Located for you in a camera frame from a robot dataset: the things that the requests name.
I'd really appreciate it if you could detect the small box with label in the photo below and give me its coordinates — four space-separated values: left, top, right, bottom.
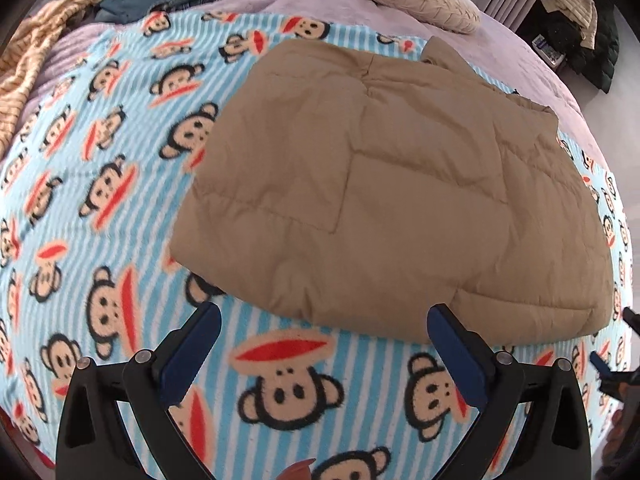
532 35 565 70

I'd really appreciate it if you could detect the blue monkey print blanket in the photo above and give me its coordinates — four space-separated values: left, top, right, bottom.
0 8 640 480

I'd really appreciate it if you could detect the dark coats pile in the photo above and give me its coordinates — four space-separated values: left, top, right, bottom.
518 0 620 92

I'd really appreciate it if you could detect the cream quilted jacket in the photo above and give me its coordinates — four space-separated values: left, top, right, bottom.
541 0 598 50

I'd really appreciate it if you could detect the tan striped cloth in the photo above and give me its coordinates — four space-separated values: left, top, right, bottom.
1 0 101 158

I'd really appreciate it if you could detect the tan puffer jacket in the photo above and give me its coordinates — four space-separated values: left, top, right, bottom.
170 38 614 344

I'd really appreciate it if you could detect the lilac bed cover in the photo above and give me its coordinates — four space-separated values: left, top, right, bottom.
18 0 590 139

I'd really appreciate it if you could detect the person's right hand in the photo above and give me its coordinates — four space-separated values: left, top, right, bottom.
596 404 639 479

